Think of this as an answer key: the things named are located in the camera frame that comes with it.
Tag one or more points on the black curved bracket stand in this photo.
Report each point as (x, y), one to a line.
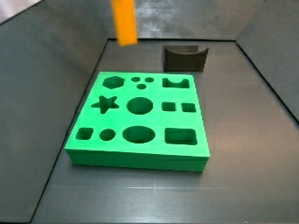
(183, 58)

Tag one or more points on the yellow rectangular block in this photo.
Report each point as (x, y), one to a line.
(125, 17)

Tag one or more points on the green shape sorter board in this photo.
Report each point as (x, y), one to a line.
(141, 122)

